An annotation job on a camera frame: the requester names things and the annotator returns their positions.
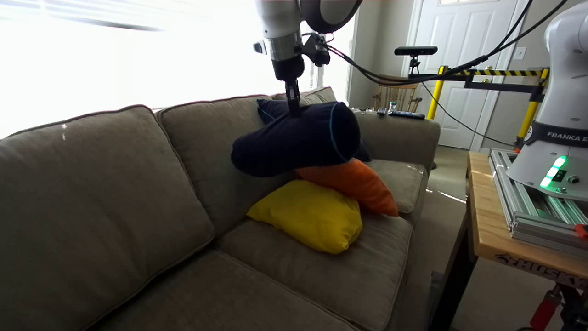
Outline white window blinds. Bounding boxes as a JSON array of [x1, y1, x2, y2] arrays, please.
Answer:
[[0, 0, 320, 140]]

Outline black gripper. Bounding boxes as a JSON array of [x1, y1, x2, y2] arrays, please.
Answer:
[[271, 54, 308, 118]]

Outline black remote control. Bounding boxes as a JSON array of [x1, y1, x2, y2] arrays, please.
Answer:
[[376, 105, 429, 122]]

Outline thin black camera cable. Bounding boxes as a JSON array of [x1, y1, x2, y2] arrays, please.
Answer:
[[420, 80, 517, 149]]

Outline blue cylindrical bolster pillow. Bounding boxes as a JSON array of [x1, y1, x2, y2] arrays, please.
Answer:
[[230, 100, 363, 181]]

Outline orange throw pillow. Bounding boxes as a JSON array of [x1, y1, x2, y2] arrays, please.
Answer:
[[295, 157, 401, 218]]

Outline wooden work table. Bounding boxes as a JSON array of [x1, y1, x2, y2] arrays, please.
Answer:
[[431, 149, 588, 331]]

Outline yellow black striped stand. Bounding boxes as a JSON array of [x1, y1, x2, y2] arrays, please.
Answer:
[[407, 63, 554, 153]]

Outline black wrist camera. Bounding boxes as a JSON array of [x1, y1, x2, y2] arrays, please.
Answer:
[[302, 34, 333, 69]]

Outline red clamp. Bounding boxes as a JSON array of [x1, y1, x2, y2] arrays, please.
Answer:
[[526, 284, 567, 331]]

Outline white panel door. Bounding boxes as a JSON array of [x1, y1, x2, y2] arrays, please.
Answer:
[[416, 0, 532, 151]]

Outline grey-brown fabric sofa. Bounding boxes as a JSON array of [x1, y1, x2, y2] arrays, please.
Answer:
[[0, 85, 471, 331]]

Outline yellow throw pillow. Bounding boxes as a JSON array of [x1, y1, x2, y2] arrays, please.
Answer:
[[247, 179, 366, 256]]

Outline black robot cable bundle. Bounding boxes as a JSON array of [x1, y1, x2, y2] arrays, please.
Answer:
[[319, 0, 572, 87]]

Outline black stereo camera bar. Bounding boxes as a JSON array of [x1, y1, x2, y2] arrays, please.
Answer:
[[394, 45, 440, 59]]

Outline wooden slat chair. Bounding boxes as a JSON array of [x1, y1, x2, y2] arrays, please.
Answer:
[[374, 72, 425, 116]]

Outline grey-brown sofa back cushion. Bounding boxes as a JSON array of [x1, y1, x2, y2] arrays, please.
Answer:
[[155, 85, 343, 238], [0, 105, 218, 331]]

